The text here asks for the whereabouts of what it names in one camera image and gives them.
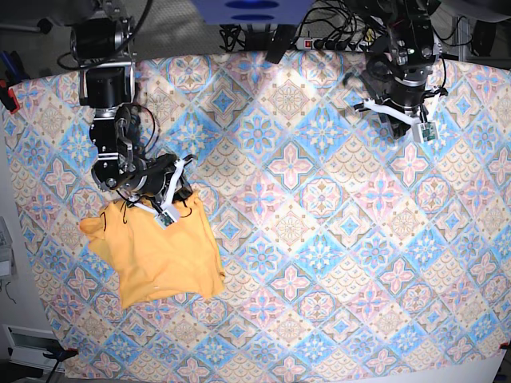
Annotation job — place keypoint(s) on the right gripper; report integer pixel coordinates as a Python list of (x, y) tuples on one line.
[(152, 177)]

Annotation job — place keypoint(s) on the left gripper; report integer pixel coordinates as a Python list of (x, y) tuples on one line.
[(406, 96)]

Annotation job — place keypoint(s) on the yellow T-shirt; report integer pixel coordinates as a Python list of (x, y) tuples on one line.
[(154, 262)]

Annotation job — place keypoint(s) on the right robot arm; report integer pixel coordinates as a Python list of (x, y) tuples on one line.
[(106, 67)]

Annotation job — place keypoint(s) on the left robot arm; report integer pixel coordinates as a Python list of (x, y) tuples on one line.
[(403, 67)]

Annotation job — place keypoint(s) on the white power strip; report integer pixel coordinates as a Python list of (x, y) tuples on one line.
[(324, 44)]

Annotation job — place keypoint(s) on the patterned tile tablecloth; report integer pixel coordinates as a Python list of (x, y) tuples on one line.
[(347, 253)]

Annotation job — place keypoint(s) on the white box left edge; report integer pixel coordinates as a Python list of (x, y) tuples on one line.
[(7, 262)]

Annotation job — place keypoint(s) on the red clamp left top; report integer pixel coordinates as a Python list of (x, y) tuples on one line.
[(8, 98)]

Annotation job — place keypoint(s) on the black orange clamp bottom left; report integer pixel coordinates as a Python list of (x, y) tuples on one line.
[(59, 354)]

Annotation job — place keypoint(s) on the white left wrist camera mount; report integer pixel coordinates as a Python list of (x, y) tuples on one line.
[(420, 132)]

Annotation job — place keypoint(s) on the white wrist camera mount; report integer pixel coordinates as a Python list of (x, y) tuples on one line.
[(420, 132), (162, 210)]

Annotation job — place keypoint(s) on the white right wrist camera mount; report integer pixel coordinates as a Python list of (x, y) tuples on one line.
[(162, 210)]

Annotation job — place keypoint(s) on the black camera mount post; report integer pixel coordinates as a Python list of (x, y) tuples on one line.
[(280, 42)]

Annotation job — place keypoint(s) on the purple base plate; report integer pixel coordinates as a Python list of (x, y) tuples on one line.
[(223, 12)]

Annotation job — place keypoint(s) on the white rail bottom left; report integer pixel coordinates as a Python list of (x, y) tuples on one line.
[(27, 346)]

